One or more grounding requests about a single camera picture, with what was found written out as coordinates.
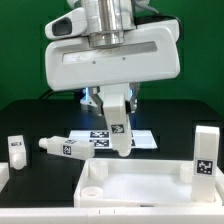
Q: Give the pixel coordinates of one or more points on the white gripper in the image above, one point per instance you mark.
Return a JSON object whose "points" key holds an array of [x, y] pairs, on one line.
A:
{"points": [[149, 53]]}

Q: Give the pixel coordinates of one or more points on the white desk top panel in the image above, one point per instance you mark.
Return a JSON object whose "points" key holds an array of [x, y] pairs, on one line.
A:
{"points": [[107, 182]]}

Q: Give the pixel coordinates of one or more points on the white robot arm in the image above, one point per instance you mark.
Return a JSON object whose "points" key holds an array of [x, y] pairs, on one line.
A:
{"points": [[99, 46]]}

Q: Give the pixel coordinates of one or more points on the white left corner block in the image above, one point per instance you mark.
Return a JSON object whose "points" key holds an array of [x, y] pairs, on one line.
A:
{"points": [[4, 175]]}

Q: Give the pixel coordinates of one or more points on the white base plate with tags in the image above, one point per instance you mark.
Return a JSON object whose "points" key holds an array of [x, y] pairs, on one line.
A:
{"points": [[142, 139]]}

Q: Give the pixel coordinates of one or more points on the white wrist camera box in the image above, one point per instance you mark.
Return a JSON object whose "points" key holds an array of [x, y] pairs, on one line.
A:
{"points": [[69, 25]]}

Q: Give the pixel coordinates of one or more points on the white front rail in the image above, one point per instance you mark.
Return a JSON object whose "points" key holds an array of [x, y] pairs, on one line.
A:
{"points": [[142, 215]]}

